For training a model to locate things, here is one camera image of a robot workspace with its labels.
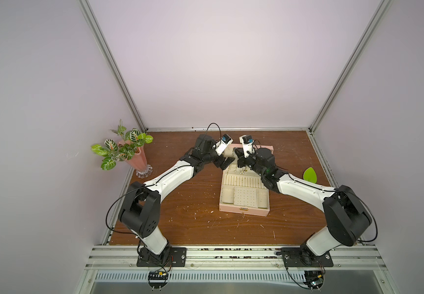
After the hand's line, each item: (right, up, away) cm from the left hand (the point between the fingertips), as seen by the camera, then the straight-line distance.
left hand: (227, 150), depth 85 cm
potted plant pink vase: (-47, 0, -1) cm, 47 cm away
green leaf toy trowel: (+46, -14, +12) cm, 49 cm away
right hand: (+5, +3, -2) cm, 7 cm away
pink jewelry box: (+7, -19, 0) cm, 20 cm away
